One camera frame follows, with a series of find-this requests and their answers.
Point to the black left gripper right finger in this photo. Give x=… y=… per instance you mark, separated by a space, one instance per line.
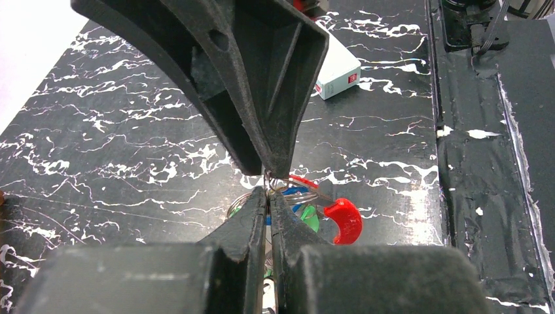
x=315 y=276

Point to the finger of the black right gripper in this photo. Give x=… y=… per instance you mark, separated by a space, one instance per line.
x=157 y=33
x=249 y=69

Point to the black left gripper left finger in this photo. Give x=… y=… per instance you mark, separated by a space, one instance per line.
x=222 y=273

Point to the blue key tag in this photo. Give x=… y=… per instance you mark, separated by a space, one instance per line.
x=288 y=192

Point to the red tag key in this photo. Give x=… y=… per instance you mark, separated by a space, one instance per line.
x=302 y=182

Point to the white card box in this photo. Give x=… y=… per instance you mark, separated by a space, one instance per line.
x=340 y=71

